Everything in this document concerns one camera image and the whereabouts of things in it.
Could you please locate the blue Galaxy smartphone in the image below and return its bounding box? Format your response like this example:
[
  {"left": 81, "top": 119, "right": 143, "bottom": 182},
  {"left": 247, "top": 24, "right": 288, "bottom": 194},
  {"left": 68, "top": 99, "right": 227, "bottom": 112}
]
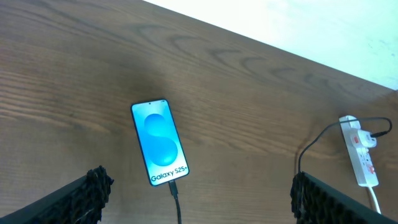
[{"left": 131, "top": 99, "right": 190, "bottom": 187}]

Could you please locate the white power strip cord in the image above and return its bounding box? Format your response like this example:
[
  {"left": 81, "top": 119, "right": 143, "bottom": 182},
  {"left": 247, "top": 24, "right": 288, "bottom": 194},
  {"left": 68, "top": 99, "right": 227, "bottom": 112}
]
[{"left": 366, "top": 185, "right": 382, "bottom": 215}]

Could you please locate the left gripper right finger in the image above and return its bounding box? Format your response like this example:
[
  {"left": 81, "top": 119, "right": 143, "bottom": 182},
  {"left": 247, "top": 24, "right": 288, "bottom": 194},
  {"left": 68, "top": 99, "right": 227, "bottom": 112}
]
[{"left": 290, "top": 172, "right": 397, "bottom": 224}]

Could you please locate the white USB charger plug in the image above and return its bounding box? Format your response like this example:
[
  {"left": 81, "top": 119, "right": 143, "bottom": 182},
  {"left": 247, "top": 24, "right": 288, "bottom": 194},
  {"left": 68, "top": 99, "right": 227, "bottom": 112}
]
[{"left": 349, "top": 129, "right": 377, "bottom": 148}]

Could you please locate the white power strip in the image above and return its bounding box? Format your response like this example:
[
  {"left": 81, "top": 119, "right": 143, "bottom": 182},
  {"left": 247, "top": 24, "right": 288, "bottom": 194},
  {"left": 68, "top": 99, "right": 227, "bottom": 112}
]
[{"left": 339, "top": 115, "right": 379, "bottom": 187}]

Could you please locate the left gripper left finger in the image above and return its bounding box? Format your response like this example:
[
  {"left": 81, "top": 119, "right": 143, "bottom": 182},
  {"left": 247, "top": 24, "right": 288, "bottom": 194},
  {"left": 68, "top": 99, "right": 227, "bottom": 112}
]
[{"left": 1, "top": 166, "right": 114, "bottom": 224}]

